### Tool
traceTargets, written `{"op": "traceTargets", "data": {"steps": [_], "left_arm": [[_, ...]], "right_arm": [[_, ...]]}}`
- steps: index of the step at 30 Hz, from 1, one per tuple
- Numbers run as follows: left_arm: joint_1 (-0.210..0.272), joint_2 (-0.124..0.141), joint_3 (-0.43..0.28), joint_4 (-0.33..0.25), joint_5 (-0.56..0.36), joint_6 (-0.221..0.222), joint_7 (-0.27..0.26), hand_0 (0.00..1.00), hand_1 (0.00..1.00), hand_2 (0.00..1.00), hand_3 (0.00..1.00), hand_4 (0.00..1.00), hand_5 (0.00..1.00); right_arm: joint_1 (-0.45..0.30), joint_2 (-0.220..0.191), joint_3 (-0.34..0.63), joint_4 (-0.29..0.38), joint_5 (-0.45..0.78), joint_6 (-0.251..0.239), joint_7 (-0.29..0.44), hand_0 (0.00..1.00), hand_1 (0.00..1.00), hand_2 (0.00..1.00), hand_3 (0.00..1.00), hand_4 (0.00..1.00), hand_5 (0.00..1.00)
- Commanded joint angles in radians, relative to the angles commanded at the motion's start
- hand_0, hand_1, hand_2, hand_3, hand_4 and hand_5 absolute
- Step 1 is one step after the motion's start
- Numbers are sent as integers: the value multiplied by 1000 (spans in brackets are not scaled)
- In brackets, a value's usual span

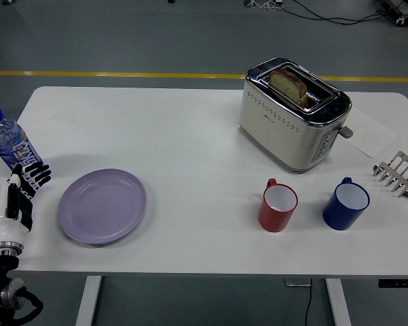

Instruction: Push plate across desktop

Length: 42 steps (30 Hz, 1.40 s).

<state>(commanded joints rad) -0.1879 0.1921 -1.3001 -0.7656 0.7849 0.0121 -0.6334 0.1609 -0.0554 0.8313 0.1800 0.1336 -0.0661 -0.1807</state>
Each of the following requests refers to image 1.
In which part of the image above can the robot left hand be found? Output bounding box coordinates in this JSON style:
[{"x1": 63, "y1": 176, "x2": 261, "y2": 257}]
[{"x1": 0, "y1": 162, "x2": 52, "y2": 245}]

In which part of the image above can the purple plate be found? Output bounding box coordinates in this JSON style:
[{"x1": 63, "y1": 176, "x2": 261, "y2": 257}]
[{"x1": 56, "y1": 168, "x2": 148, "y2": 246}]

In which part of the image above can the blue-capped drink bottle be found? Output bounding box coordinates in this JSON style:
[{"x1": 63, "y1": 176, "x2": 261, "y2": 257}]
[{"x1": 0, "y1": 104, "x2": 44, "y2": 173}]

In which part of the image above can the white table leg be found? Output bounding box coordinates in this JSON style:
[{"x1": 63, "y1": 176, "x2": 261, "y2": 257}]
[
  {"x1": 75, "y1": 275, "x2": 103, "y2": 326},
  {"x1": 325, "y1": 278, "x2": 353, "y2": 326}
]

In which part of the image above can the red mug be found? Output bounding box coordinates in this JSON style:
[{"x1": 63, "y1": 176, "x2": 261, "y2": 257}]
[{"x1": 257, "y1": 178, "x2": 299, "y2": 234}]

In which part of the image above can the cream and chrome toaster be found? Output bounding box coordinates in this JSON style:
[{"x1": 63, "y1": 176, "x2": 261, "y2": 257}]
[{"x1": 237, "y1": 56, "x2": 354, "y2": 175}]

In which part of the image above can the brown bread slice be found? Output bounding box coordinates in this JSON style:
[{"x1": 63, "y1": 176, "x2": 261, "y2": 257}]
[{"x1": 269, "y1": 69, "x2": 309, "y2": 105}]

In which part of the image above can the blue mug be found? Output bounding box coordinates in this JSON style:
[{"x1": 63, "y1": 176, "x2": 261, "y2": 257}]
[{"x1": 322, "y1": 177, "x2": 371, "y2": 232}]

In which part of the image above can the white paper sheet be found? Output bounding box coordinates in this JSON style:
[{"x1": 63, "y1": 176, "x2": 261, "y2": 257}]
[{"x1": 343, "y1": 107, "x2": 399, "y2": 159}]

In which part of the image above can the black table control panel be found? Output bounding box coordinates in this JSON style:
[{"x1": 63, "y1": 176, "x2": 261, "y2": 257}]
[{"x1": 377, "y1": 278, "x2": 408, "y2": 289}]

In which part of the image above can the metal toast rack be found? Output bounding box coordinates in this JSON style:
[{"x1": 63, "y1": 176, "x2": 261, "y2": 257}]
[{"x1": 372, "y1": 151, "x2": 408, "y2": 199}]

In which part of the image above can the grey table bracket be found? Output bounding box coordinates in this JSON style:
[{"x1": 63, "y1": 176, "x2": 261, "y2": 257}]
[{"x1": 284, "y1": 278, "x2": 312, "y2": 288}]

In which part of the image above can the black cable under table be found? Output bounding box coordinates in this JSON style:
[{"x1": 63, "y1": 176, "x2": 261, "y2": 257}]
[{"x1": 304, "y1": 287, "x2": 313, "y2": 326}]

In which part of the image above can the black floor cable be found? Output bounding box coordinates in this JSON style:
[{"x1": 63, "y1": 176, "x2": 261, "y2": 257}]
[{"x1": 282, "y1": 0, "x2": 395, "y2": 25}]

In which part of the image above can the metal equipment frame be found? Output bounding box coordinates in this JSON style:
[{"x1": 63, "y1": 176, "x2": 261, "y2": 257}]
[{"x1": 377, "y1": 0, "x2": 408, "y2": 26}]

